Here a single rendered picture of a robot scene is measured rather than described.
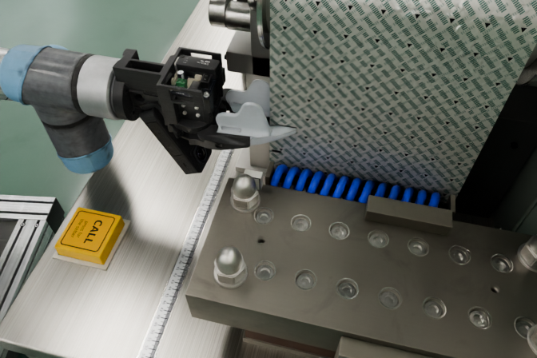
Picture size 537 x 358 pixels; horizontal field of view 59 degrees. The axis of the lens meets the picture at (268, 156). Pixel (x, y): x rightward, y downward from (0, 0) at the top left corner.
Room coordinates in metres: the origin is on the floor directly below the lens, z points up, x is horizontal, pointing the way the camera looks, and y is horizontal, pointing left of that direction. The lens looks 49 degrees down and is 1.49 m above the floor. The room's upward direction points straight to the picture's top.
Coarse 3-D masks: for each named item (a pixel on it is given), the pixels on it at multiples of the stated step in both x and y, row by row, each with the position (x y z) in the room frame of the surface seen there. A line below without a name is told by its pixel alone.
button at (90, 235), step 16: (80, 208) 0.39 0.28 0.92; (80, 224) 0.36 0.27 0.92; (96, 224) 0.36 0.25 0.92; (112, 224) 0.36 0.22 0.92; (64, 240) 0.34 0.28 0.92; (80, 240) 0.34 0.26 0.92; (96, 240) 0.34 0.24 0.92; (112, 240) 0.34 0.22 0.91; (80, 256) 0.32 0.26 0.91; (96, 256) 0.31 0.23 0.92
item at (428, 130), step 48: (288, 96) 0.39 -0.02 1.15; (336, 96) 0.37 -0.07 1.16; (384, 96) 0.36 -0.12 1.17; (432, 96) 0.35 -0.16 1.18; (480, 96) 0.34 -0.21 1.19; (288, 144) 0.39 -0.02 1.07; (336, 144) 0.37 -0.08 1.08; (384, 144) 0.36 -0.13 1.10; (432, 144) 0.35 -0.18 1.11; (480, 144) 0.34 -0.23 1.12; (432, 192) 0.34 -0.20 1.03
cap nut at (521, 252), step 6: (534, 240) 0.26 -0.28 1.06; (522, 246) 0.26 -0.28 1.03; (528, 246) 0.25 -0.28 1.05; (534, 246) 0.25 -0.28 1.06; (522, 252) 0.25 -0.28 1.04; (528, 252) 0.25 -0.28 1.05; (534, 252) 0.25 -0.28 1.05; (522, 258) 0.25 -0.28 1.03; (528, 258) 0.25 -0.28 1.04; (534, 258) 0.24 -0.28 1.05; (528, 264) 0.24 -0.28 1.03; (534, 264) 0.24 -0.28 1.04; (534, 270) 0.24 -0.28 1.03
